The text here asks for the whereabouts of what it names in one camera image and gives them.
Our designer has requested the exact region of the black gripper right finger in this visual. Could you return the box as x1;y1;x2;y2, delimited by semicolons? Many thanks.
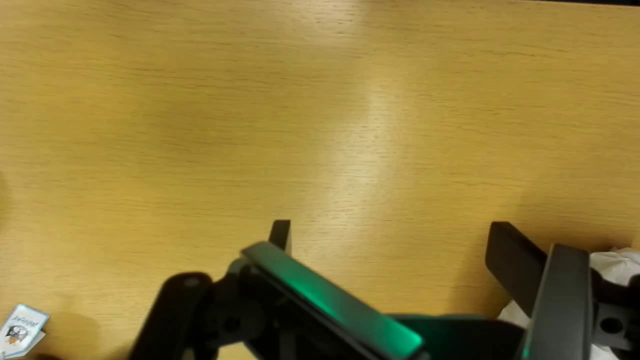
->
484;222;592;360

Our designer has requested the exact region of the white paper tag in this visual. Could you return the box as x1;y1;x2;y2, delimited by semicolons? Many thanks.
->
0;304;49;360

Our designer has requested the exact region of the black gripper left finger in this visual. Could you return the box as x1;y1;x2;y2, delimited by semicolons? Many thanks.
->
241;220;424;360

